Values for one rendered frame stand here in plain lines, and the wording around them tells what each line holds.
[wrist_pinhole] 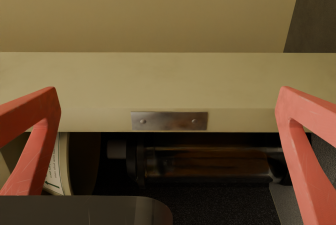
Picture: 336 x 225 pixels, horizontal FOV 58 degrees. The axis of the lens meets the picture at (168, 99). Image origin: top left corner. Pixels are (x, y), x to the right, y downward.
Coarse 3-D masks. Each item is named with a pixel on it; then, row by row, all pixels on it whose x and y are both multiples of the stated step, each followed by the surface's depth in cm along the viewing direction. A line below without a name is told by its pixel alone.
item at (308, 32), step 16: (304, 0) 58; (320, 0) 52; (304, 16) 58; (320, 16) 52; (288, 32) 65; (304, 32) 58; (320, 32) 52; (288, 48) 65; (304, 48) 58; (320, 48) 52
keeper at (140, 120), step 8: (136, 112) 28; (144, 112) 28; (152, 112) 28; (160, 112) 28; (168, 112) 28; (176, 112) 28; (184, 112) 28; (192, 112) 28; (200, 112) 28; (136, 120) 28; (144, 120) 28; (152, 120) 28; (160, 120) 28; (168, 120) 28; (176, 120) 28; (184, 120) 28; (192, 120) 28; (200, 120) 28; (136, 128) 29; (144, 128) 29; (152, 128) 29; (160, 128) 29; (168, 128) 29; (176, 128) 29; (184, 128) 29; (192, 128) 29; (200, 128) 29
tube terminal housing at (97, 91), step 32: (0, 64) 34; (32, 64) 34; (64, 64) 34; (96, 64) 34; (128, 64) 34; (160, 64) 34; (192, 64) 34; (224, 64) 34; (256, 64) 34; (288, 64) 34; (320, 64) 34; (0, 96) 29; (64, 96) 29; (96, 96) 29; (128, 96) 29; (160, 96) 29; (192, 96) 29; (224, 96) 29; (256, 96) 29; (320, 96) 29; (32, 128) 29; (64, 128) 29; (96, 128) 29; (128, 128) 29; (224, 128) 29; (256, 128) 29; (0, 160) 31
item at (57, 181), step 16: (64, 144) 35; (80, 144) 51; (96, 144) 52; (64, 160) 35; (80, 160) 50; (96, 160) 51; (48, 176) 37; (64, 176) 35; (80, 176) 48; (96, 176) 49; (48, 192) 40; (64, 192) 37; (80, 192) 45
